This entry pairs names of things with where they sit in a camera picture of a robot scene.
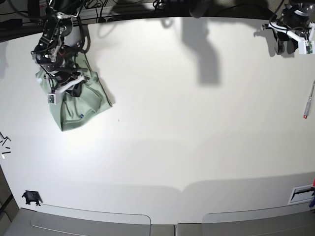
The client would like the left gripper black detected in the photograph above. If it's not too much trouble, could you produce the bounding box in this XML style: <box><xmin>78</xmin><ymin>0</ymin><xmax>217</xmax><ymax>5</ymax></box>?
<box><xmin>261</xmin><ymin>14</ymin><xmax>315</xmax><ymax>55</ymax></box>

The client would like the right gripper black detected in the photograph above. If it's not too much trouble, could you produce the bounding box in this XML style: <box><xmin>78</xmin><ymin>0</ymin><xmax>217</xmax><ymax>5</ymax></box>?
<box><xmin>44</xmin><ymin>68</ymin><xmax>89</xmax><ymax>98</ymax></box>

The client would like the light green T-shirt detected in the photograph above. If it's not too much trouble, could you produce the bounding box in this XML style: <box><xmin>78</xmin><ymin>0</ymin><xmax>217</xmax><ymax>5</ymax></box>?
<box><xmin>36</xmin><ymin>53</ymin><xmax>112</xmax><ymax>132</ymax></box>

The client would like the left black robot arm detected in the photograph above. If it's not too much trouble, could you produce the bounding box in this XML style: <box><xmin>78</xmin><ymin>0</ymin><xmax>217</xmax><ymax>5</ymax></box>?
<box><xmin>261</xmin><ymin>0</ymin><xmax>315</xmax><ymax>55</ymax></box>

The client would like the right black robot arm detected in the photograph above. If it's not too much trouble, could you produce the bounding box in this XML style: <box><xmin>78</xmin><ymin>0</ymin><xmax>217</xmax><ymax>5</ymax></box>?
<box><xmin>31</xmin><ymin>0</ymin><xmax>90</xmax><ymax>104</ymax></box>

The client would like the silver screwdriver red tip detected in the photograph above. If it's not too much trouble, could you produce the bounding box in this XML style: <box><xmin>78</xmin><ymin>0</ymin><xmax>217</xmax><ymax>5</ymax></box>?
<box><xmin>303</xmin><ymin>81</ymin><xmax>315</xmax><ymax>119</ymax></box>

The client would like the black clamp on table edge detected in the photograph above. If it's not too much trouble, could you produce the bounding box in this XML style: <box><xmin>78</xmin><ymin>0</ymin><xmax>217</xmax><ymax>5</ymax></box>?
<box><xmin>22</xmin><ymin>190</ymin><xmax>43</xmax><ymax>206</ymax></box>

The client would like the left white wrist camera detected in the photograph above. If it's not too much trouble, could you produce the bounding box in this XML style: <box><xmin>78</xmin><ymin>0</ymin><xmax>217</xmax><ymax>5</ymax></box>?
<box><xmin>298</xmin><ymin>40</ymin><xmax>315</xmax><ymax>55</ymax></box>

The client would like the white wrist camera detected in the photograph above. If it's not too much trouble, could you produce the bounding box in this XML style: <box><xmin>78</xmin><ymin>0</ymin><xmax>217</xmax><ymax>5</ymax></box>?
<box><xmin>47</xmin><ymin>91</ymin><xmax>64</xmax><ymax>105</ymax></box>
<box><xmin>298</xmin><ymin>40</ymin><xmax>315</xmax><ymax>55</ymax></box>

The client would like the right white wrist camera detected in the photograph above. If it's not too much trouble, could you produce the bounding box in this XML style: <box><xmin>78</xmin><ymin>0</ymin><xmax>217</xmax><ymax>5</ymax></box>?
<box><xmin>47</xmin><ymin>91</ymin><xmax>64</xmax><ymax>105</ymax></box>

